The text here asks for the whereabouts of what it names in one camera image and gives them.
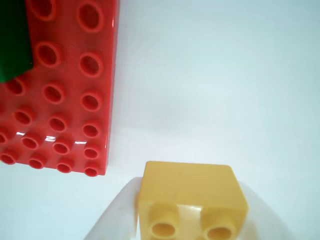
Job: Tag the yellow lego brick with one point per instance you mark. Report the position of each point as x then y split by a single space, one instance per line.
190 185

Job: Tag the red lego baseplate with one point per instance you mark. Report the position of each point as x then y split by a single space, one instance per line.
70 75

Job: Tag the green lego brick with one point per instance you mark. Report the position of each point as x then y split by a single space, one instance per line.
13 37

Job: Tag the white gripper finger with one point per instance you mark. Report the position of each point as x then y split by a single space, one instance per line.
260 225
117 220

